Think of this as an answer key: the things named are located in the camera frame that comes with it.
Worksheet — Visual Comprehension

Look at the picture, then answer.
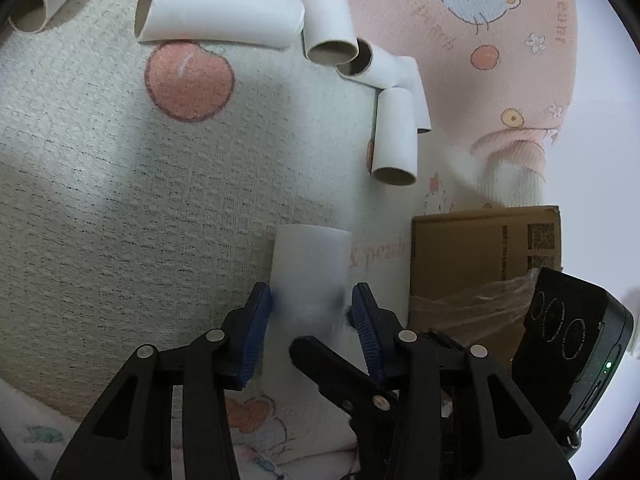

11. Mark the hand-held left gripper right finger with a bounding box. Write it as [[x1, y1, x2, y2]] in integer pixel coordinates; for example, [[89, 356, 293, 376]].
[[347, 281, 576, 480]]

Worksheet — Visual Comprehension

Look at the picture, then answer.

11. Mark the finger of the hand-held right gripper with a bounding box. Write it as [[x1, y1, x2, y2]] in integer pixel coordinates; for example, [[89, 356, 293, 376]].
[[289, 335, 398, 441]]

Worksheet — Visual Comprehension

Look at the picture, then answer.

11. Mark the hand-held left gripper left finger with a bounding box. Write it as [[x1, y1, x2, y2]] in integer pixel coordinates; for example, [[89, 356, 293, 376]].
[[50, 281, 274, 480]]

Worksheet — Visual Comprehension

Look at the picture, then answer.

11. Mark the brown cardboard box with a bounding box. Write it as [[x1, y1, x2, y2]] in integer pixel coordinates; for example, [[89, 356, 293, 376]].
[[410, 204, 563, 376]]

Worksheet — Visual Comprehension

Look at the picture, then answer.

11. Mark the white printed bedsheet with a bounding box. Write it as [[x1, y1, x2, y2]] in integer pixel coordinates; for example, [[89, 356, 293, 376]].
[[0, 375, 361, 480]]

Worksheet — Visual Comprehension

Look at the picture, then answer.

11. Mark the clear plastic film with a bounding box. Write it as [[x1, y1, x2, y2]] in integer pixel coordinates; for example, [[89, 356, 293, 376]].
[[410, 272, 538, 333]]

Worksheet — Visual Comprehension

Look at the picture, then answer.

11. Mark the pink printed blanket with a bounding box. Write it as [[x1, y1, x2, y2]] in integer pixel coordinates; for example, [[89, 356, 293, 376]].
[[0, 0, 581, 426]]

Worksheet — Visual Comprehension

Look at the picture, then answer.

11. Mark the long white cardboard tube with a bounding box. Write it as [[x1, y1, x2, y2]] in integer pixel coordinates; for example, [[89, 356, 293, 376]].
[[134, 0, 306, 52]]

